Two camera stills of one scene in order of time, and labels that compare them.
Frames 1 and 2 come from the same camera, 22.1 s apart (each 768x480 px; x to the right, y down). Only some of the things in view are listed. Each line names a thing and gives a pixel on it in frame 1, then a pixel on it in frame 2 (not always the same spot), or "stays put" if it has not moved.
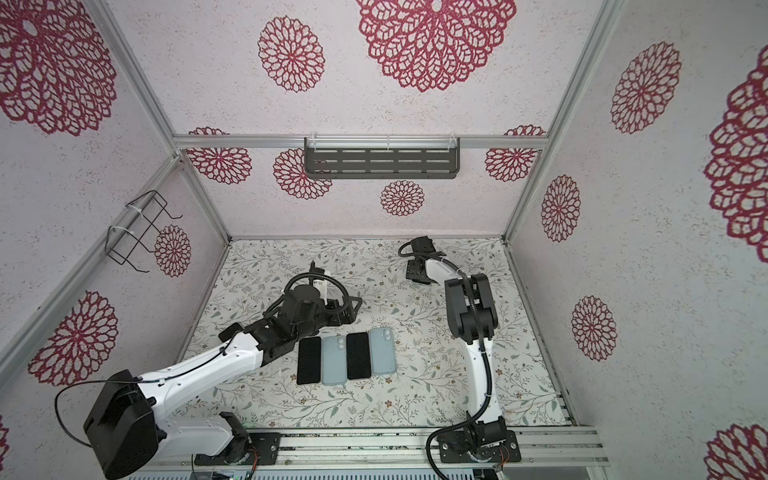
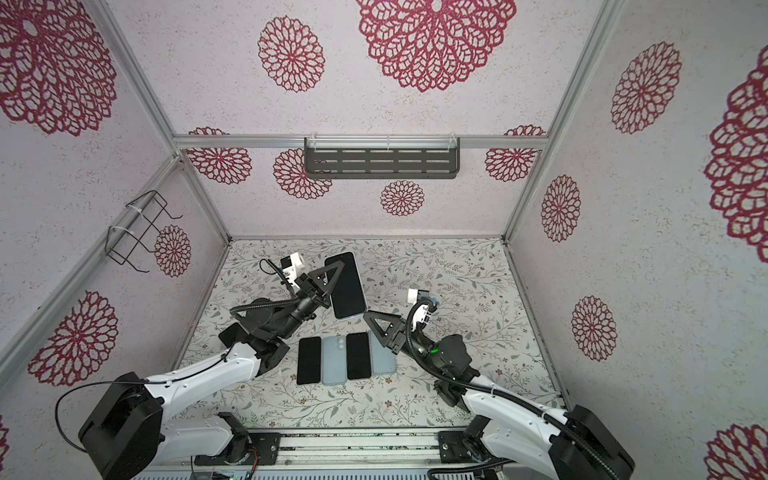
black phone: (358, 356) stays put
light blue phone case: (334, 360) stays put
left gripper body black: (331, 313) -> (310, 297)
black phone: (309, 361) stays put
